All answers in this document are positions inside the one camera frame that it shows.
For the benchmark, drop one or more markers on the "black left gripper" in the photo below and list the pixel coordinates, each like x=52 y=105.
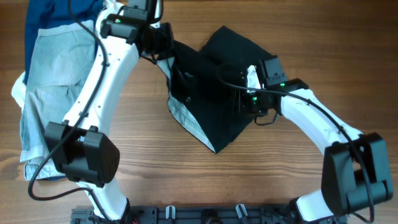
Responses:
x=167 y=42

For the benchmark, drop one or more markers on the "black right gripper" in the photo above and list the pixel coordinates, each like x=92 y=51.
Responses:
x=237 y=93

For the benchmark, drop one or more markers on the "black shorts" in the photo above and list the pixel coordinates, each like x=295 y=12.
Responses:
x=202 y=105

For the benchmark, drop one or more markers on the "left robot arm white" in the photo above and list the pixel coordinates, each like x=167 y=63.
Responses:
x=79 y=146

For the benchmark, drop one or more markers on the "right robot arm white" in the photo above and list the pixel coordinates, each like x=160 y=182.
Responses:
x=355 y=174

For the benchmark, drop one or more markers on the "light denim shorts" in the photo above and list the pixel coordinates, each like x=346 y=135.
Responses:
x=61 y=61

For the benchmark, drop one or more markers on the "blue garment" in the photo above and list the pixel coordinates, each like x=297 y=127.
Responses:
x=47 y=14

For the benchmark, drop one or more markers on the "white garment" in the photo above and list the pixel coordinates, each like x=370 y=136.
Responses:
x=18 y=91

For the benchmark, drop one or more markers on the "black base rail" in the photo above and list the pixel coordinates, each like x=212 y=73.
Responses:
x=267 y=214

